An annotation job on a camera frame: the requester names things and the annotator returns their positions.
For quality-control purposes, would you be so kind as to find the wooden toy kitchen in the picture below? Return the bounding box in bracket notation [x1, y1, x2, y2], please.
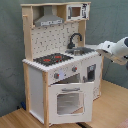
[22, 2, 103, 127]

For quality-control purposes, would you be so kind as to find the grey range hood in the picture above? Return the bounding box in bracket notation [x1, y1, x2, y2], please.
[35, 5, 64, 27]

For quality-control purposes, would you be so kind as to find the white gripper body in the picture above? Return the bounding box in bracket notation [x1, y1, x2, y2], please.
[96, 41, 114, 57]

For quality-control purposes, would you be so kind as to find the left red stove knob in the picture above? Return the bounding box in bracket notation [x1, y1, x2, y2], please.
[54, 73, 60, 79]

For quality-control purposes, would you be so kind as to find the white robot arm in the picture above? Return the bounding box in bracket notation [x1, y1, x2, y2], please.
[96, 37, 128, 70]

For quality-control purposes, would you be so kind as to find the black toy faucet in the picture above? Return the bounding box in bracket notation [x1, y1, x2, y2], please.
[67, 33, 82, 49]

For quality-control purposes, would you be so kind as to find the black stove top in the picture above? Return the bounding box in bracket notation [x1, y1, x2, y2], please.
[34, 53, 71, 66]

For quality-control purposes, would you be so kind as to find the white toy microwave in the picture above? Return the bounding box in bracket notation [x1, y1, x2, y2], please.
[66, 3, 90, 21]

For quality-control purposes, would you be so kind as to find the white oven door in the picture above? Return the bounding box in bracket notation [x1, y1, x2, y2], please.
[49, 82, 94, 124]

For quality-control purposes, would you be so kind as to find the red stove knob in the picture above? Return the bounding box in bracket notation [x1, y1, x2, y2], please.
[71, 65, 79, 73]
[54, 73, 60, 79]

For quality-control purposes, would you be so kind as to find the grey toy sink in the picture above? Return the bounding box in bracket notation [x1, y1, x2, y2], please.
[66, 47, 93, 56]

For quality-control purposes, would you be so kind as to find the right red stove knob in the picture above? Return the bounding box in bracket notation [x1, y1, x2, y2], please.
[71, 65, 79, 73]

